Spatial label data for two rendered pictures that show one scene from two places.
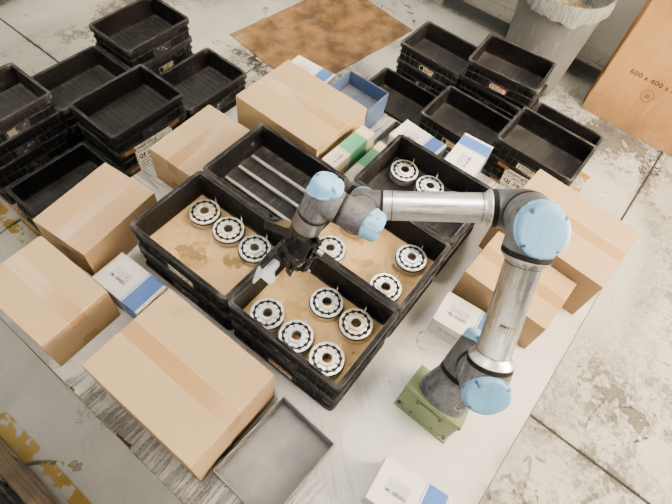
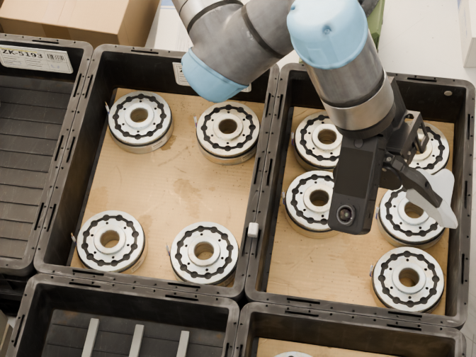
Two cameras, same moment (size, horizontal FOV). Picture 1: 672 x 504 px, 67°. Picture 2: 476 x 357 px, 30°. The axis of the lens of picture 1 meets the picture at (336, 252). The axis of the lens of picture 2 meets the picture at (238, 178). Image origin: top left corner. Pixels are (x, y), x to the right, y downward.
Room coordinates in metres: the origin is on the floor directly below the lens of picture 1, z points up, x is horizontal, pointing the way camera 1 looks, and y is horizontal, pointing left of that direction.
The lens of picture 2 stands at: (0.97, 0.56, 2.06)
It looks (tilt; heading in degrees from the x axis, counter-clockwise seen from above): 61 degrees down; 255
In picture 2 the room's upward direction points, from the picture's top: 6 degrees counter-clockwise
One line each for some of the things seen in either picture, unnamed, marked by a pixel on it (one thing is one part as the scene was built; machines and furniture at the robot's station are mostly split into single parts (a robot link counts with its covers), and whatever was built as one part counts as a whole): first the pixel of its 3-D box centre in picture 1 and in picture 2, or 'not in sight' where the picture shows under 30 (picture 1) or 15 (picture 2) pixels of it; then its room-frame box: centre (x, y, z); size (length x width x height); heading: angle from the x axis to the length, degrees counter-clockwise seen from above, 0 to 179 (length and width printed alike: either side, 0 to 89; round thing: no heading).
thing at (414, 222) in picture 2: (296, 335); (414, 210); (0.58, 0.07, 0.86); 0.05 x 0.05 x 0.01
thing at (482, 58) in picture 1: (497, 95); not in sight; (2.43, -0.73, 0.37); 0.42 x 0.34 x 0.46; 60
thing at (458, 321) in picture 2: (314, 308); (365, 187); (0.64, 0.03, 0.92); 0.40 x 0.30 x 0.02; 61
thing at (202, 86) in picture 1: (202, 103); not in sight; (2.00, 0.84, 0.31); 0.40 x 0.30 x 0.34; 150
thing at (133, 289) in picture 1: (132, 288); not in sight; (0.68, 0.61, 0.75); 0.20 x 0.12 x 0.09; 63
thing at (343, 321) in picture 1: (355, 323); (326, 139); (0.65, -0.10, 0.86); 0.10 x 0.10 x 0.01
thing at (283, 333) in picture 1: (296, 336); (413, 211); (0.58, 0.07, 0.86); 0.10 x 0.10 x 0.01
